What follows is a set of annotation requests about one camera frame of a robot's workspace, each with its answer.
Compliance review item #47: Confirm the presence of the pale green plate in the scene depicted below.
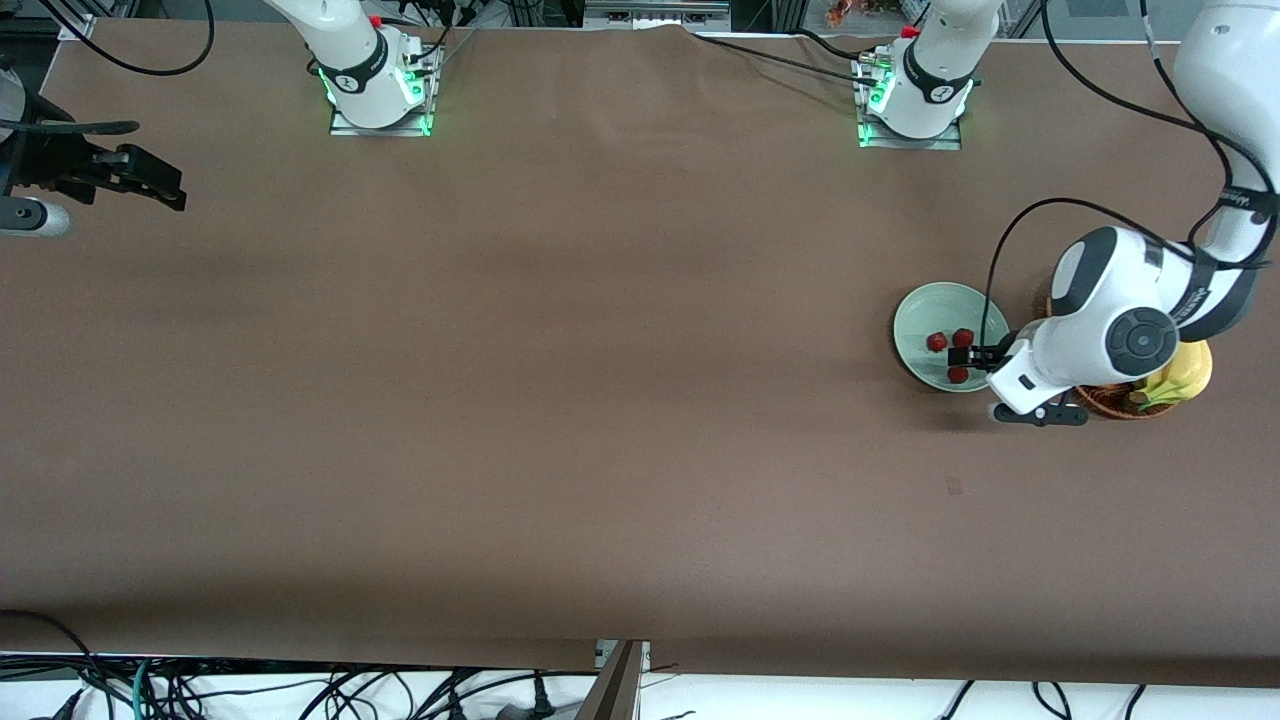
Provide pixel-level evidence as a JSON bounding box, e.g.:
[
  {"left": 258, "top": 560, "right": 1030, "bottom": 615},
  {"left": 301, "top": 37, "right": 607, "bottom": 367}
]
[{"left": 893, "top": 282, "right": 1012, "bottom": 393}]

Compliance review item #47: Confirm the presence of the brown wicker basket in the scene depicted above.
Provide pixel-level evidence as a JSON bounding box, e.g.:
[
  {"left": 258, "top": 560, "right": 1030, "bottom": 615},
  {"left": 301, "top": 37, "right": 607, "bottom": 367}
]
[{"left": 1045, "top": 293, "right": 1181, "bottom": 421}]

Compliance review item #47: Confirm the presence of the large yellow banana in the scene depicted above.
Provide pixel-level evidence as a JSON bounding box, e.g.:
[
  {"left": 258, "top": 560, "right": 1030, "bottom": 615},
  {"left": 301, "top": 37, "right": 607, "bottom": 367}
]
[{"left": 1130, "top": 340, "right": 1214, "bottom": 410}]

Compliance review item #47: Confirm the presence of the brown table cover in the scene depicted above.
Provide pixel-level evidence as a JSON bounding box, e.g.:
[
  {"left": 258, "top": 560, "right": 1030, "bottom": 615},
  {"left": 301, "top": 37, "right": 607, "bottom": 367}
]
[{"left": 0, "top": 20, "right": 1280, "bottom": 691}]

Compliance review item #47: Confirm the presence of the grey background device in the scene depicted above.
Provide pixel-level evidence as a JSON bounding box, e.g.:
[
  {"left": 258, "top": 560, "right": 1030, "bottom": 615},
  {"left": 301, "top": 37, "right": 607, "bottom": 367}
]
[{"left": 583, "top": 0, "right": 731, "bottom": 31}]

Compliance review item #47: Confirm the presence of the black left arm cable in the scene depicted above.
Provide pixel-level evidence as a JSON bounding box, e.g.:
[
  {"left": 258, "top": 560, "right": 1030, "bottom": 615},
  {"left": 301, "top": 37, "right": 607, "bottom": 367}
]
[{"left": 985, "top": 0, "right": 1280, "bottom": 351}]

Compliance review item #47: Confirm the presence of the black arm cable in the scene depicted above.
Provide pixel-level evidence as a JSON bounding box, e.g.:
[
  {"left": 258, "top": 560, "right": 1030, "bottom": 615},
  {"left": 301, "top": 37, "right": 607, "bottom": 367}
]
[
  {"left": 985, "top": 0, "right": 1280, "bottom": 351},
  {"left": 40, "top": 0, "right": 216, "bottom": 77}
]

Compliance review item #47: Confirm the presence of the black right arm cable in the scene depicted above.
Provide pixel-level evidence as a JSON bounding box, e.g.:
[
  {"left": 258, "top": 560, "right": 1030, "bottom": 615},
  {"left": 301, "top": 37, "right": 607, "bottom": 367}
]
[{"left": 40, "top": 0, "right": 216, "bottom": 77}]

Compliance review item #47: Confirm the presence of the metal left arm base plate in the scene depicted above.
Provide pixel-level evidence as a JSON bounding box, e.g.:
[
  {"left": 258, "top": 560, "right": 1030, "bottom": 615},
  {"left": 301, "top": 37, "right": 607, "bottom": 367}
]
[{"left": 855, "top": 50, "right": 966, "bottom": 151}]

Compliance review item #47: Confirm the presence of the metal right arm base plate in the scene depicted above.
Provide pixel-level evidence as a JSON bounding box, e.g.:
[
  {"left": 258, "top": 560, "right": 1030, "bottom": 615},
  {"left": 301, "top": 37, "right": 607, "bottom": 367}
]
[{"left": 328, "top": 45, "right": 441, "bottom": 138}]

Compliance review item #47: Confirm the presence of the thin grey wire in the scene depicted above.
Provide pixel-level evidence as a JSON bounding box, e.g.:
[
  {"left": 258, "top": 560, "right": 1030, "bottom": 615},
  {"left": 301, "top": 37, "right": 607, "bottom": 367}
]
[{"left": 428, "top": 28, "right": 481, "bottom": 83}]

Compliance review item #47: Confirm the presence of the short black table cable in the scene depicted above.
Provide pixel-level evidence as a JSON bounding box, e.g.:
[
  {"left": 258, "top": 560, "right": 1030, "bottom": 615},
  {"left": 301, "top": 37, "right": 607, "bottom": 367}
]
[{"left": 795, "top": 28, "right": 863, "bottom": 63}]

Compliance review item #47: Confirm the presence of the long black table cable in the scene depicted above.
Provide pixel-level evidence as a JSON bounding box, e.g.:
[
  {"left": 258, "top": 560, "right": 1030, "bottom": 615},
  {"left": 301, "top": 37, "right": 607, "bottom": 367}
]
[{"left": 685, "top": 30, "right": 886, "bottom": 91}]

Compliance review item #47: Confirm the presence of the thick black floor cable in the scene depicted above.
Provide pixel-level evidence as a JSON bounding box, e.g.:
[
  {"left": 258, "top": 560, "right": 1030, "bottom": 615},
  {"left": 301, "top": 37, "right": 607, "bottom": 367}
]
[{"left": 0, "top": 608, "right": 101, "bottom": 720}]

